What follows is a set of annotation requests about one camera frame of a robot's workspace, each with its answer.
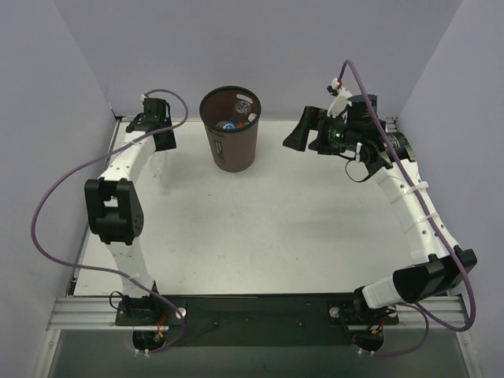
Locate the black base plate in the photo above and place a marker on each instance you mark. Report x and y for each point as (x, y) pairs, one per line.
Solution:
(288, 320)

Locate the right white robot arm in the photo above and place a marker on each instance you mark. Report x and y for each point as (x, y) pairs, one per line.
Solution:
(438, 261)

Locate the blue label plastic bottle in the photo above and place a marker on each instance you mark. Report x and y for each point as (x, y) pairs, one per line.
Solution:
(231, 124)

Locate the brown plastic waste bin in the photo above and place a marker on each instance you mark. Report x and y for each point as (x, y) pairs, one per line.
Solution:
(234, 150)

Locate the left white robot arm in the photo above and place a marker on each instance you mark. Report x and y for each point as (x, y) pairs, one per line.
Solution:
(114, 210)

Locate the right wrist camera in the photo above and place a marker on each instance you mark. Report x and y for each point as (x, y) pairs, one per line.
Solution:
(340, 97)

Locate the clear plastic bottle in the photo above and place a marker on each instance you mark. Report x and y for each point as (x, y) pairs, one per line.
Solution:
(160, 165)

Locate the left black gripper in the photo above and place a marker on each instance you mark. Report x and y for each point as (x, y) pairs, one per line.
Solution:
(164, 138)

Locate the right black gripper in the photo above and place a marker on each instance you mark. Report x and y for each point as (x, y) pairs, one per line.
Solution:
(313, 129)

